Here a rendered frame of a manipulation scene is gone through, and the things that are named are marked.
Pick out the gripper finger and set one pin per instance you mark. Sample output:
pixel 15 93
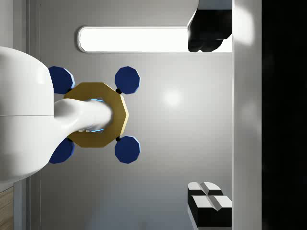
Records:
pixel 211 26
pixel 211 213

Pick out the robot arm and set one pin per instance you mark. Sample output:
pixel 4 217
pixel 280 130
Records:
pixel 26 115

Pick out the drone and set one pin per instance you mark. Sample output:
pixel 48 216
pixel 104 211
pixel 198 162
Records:
pixel 115 115

